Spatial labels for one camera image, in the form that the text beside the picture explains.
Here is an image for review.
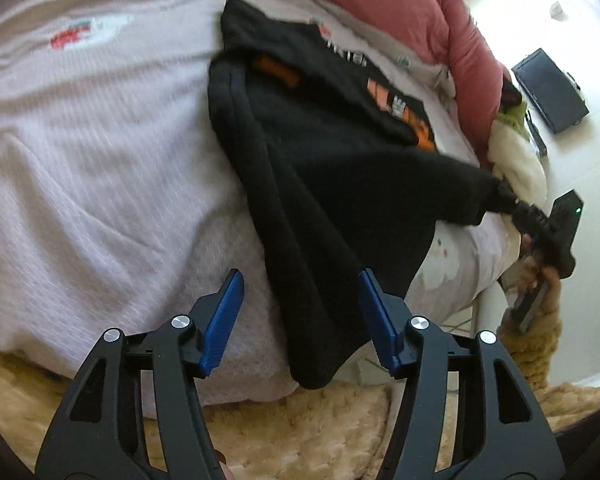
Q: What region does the black orange-trimmed sweater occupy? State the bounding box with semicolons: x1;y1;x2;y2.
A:
208;0;516;389

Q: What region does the right hand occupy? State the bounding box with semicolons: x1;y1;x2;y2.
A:
517;233;564;321

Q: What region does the cream and green plush pile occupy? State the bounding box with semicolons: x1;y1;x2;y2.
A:
486;99;547;207

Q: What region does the tan fluffy rug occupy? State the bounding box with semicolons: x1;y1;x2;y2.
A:
0;349;600;480

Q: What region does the strawberry print beige duvet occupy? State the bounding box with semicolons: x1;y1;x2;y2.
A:
0;0;473;404

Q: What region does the pink rolled comforter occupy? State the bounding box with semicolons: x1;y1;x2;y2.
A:
327;0;508;167

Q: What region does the black wall television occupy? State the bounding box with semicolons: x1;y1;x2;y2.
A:
512;49;588;134

